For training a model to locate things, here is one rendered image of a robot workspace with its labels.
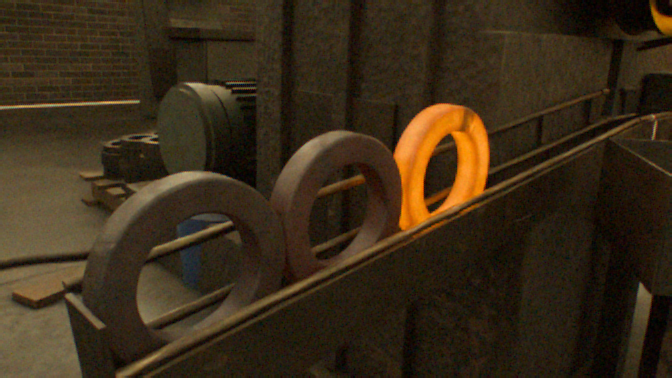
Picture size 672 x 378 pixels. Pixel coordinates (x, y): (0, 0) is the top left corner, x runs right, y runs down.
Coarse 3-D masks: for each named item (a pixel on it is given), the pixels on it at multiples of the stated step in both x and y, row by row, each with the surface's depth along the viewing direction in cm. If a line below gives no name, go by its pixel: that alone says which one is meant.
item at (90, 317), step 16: (80, 304) 44; (80, 320) 44; (96, 320) 42; (80, 336) 45; (96, 336) 42; (80, 352) 47; (96, 352) 43; (80, 368) 48; (96, 368) 44; (112, 368) 42
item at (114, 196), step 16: (112, 144) 269; (128, 144) 243; (144, 144) 224; (112, 160) 260; (128, 160) 245; (144, 160) 226; (160, 160) 224; (80, 176) 273; (96, 176) 270; (112, 176) 263; (128, 176) 245; (144, 176) 245; (160, 176) 228; (96, 192) 274; (112, 192) 245; (112, 208) 260
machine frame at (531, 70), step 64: (320, 0) 120; (384, 0) 107; (448, 0) 97; (512, 0) 99; (576, 0) 116; (256, 64) 140; (320, 64) 123; (384, 64) 109; (448, 64) 99; (512, 64) 93; (576, 64) 110; (640, 64) 135; (320, 128) 124; (384, 128) 111; (512, 128) 98; (576, 128) 117; (320, 256) 131; (576, 256) 132; (384, 320) 120; (448, 320) 107; (576, 320) 141
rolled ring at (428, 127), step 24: (432, 120) 68; (456, 120) 71; (480, 120) 75; (408, 144) 67; (432, 144) 68; (456, 144) 77; (480, 144) 76; (408, 168) 66; (480, 168) 77; (408, 192) 67; (456, 192) 78; (408, 216) 68
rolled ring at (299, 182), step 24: (312, 144) 58; (336, 144) 57; (360, 144) 60; (288, 168) 56; (312, 168) 55; (336, 168) 58; (360, 168) 64; (384, 168) 63; (288, 192) 55; (312, 192) 56; (384, 192) 65; (288, 216) 55; (384, 216) 65; (288, 240) 55; (360, 240) 66; (288, 264) 56; (312, 264) 58; (312, 288) 59
